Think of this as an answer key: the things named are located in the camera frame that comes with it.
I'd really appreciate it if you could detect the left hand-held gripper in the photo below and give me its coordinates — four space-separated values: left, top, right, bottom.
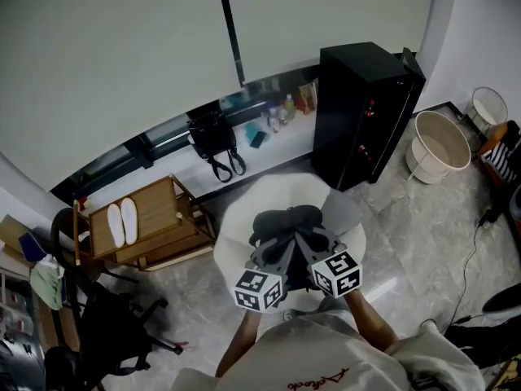
233 234 296 312

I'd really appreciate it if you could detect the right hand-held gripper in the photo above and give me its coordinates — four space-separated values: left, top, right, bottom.
295 225 363 300

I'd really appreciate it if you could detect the black garment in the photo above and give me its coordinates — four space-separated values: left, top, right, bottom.
248 204 326 292

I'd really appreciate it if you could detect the white egg-shaped seat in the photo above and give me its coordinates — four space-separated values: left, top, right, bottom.
213 172 367 297

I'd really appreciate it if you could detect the person's left forearm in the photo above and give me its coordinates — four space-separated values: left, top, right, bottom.
215 310 264 378

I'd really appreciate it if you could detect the person's right forearm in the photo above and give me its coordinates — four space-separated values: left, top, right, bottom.
344 289 399 356

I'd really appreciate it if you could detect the person's white shirt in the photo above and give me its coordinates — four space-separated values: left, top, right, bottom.
170 299 488 391

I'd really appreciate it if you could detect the wooden shelf trolley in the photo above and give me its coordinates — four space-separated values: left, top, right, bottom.
72 173 217 271

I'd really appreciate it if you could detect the black glass-door fridge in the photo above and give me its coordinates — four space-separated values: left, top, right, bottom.
311 42 427 192

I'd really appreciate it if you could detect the black handbag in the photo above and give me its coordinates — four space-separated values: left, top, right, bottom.
186 110 247 184

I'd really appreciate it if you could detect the round white side table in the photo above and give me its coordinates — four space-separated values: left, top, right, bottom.
405 110 472 186

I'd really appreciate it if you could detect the black office chair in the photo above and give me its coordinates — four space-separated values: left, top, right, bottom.
42 208 184 391

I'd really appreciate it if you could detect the black round floor fan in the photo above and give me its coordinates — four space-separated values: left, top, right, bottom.
443 283 521 370

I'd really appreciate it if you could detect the striped pillow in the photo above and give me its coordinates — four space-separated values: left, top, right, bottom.
484 141 518 182

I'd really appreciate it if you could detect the orange armchair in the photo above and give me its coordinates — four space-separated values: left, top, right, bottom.
478 120 521 187

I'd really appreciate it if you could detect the green cloth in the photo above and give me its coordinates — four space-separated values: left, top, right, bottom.
28 254 66 311

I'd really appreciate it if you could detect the white roller blind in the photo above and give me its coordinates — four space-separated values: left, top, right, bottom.
225 0 436 85
0 0 245 193

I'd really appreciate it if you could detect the cardboard box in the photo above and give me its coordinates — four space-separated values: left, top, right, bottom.
0 213 54 268

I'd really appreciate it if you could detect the black floor cable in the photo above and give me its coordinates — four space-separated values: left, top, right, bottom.
421 217 496 329

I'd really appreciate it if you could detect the white wire chair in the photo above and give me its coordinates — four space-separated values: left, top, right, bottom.
463 86 509 138

